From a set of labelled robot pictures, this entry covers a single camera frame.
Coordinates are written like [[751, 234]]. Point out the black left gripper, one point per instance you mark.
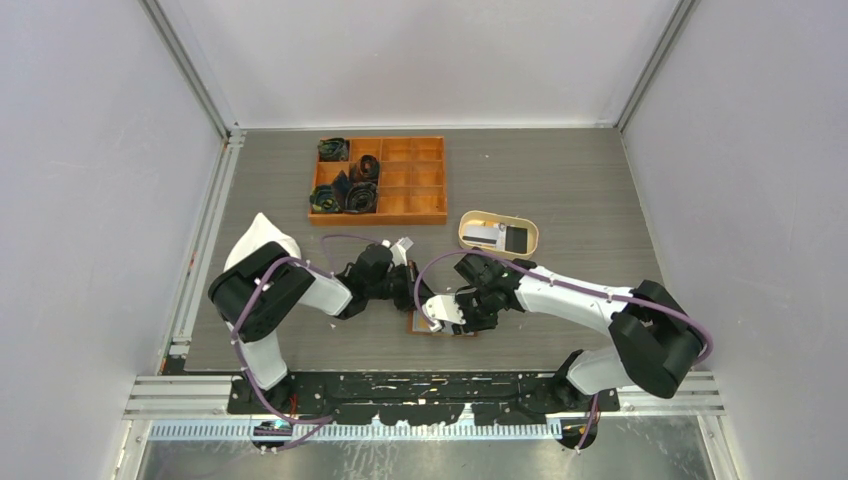
[[408, 302]]

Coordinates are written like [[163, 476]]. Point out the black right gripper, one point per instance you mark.
[[472, 325]]

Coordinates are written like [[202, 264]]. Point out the brown leather card holder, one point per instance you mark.
[[417, 325]]

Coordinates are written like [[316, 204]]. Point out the beige oval tray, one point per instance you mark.
[[479, 217]]

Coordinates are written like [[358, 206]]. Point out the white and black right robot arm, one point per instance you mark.
[[653, 342]]

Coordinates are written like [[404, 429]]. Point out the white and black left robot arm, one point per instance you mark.
[[256, 293]]

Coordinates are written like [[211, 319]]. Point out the orange wooden compartment box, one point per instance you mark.
[[412, 186]]

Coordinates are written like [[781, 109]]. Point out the white cloth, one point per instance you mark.
[[261, 232]]

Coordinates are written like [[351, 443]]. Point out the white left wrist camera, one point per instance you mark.
[[400, 249]]

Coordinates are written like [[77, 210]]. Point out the aluminium frame rail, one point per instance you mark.
[[193, 409]]

